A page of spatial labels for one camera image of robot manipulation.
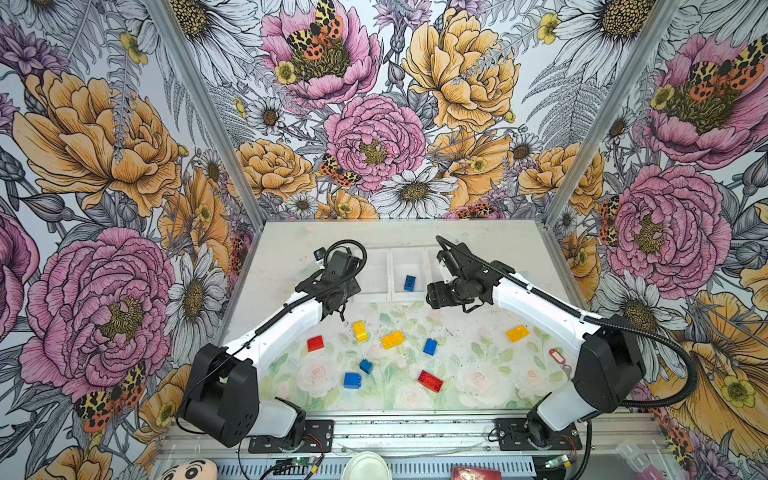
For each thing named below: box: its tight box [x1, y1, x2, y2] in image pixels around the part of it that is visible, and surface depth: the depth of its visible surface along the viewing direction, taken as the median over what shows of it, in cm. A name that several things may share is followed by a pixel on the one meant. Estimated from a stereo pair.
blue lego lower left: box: [344, 372, 362, 389], surface depth 84 cm
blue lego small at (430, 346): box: [423, 338, 438, 356], surface depth 91 cm
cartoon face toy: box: [160, 459, 219, 480], surface depth 65 cm
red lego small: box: [307, 335, 325, 352], surface depth 91 cm
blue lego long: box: [403, 275, 416, 292], surface depth 104 cm
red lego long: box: [417, 370, 444, 393], surface depth 83 cm
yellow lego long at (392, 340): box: [380, 331, 404, 350], surface depth 93 cm
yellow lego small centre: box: [352, 320, 368, 343], surface depth 93 cm
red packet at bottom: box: [452, 466, 502, 480], surface depth 67 cm
